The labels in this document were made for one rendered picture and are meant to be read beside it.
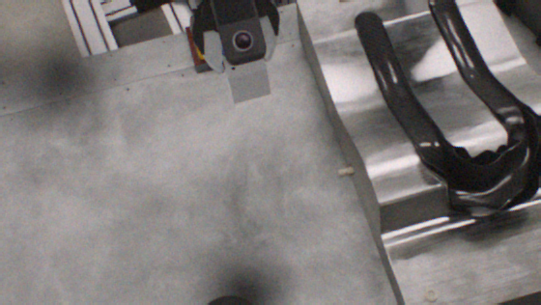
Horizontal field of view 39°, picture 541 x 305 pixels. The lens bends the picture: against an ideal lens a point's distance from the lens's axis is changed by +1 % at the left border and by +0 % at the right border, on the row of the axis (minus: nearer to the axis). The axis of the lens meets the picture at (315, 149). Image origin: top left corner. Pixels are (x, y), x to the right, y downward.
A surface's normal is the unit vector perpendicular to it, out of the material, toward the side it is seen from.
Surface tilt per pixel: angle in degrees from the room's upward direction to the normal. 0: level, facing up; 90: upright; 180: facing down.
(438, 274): 0
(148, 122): 0
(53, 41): 0
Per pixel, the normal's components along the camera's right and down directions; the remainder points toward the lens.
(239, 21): 0.07, -0.04
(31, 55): -0.06, -0.52
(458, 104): -0.18, -0.84
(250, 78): 0.28, 0.81
